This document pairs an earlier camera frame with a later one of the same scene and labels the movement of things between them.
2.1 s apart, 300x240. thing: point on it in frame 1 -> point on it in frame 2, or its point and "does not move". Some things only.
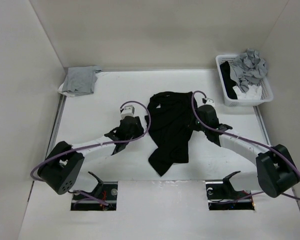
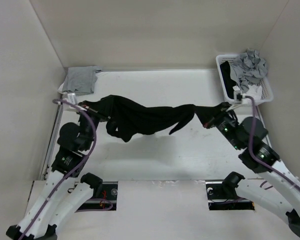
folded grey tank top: (80, 80) does not move
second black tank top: (228, 83) does not move
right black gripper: (195, 127) -> (224, 110)
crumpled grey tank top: (248, 69) does not move
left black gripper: (139, 129) -> (91, 110)
